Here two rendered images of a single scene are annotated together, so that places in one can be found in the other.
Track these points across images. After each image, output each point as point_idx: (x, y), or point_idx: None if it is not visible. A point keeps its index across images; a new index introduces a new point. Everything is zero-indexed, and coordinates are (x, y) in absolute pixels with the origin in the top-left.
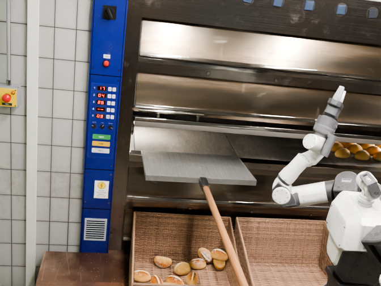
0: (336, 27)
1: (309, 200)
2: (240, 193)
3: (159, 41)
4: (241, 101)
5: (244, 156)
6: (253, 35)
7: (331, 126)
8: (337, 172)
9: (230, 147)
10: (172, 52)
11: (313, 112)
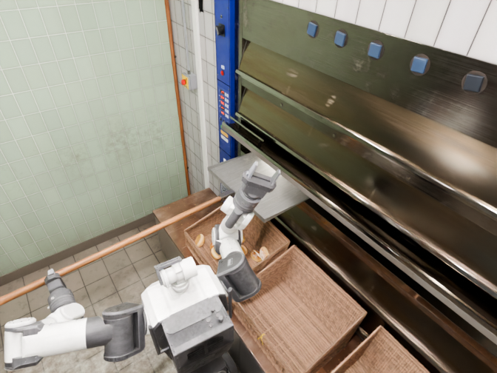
0: (410, 91)
1: (221, 255)
2: (301, 228)
3: (251, 62)
4: (304, 143)
5: None
6: (322, 76)
7: (238, 200)
8: (390, 276)
9: None
10: (256, 75)
11: (367, 191)
